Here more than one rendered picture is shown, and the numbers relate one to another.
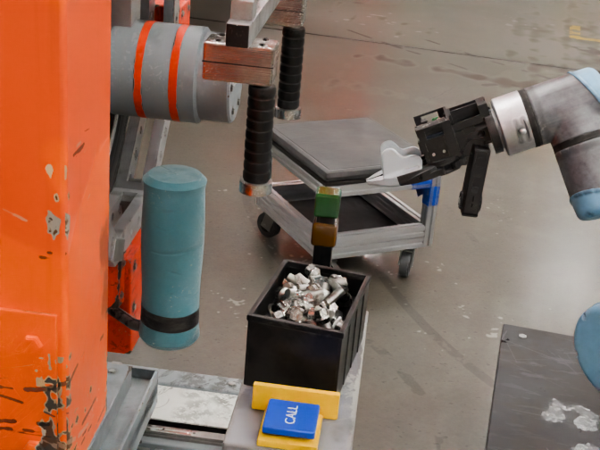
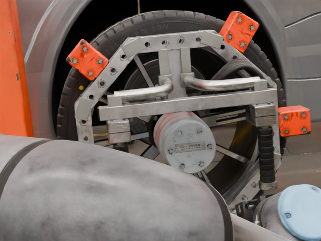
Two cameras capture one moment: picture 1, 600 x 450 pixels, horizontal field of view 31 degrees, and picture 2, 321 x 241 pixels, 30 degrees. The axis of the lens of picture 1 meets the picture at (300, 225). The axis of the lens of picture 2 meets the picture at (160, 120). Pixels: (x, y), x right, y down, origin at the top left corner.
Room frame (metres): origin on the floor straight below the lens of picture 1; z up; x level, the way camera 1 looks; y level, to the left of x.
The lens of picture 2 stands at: (1.18, -1.26, 1.20)
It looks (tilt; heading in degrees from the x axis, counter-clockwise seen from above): 11 degrees down; 79
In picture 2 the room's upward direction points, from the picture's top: 5 degrees counter-clockwise
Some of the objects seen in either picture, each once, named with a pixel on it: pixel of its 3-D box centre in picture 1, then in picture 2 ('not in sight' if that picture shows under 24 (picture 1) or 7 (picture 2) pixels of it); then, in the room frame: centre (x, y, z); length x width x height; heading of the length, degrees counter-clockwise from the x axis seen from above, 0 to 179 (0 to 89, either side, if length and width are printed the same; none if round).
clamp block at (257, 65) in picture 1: (240, 58); (118, 128); (1.34, 0.09, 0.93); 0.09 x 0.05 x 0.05; 85
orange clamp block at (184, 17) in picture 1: (163, 20); (290, 121); (1.84, 0.26, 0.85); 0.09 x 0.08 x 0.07; 175
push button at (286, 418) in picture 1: (291, 421); not in sight; (1.23, -0.01, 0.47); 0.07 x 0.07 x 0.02; 85
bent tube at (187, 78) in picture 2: not in sight; (220, 68); (1.62, 0.15, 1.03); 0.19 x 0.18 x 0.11; 85
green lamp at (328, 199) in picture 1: (328, 202); not in sight; (1.59, -0.04, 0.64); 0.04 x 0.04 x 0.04; 85
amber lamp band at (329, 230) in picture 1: (324, 230); not in sight; (1.59, -0.04, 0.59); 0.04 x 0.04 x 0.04; 85
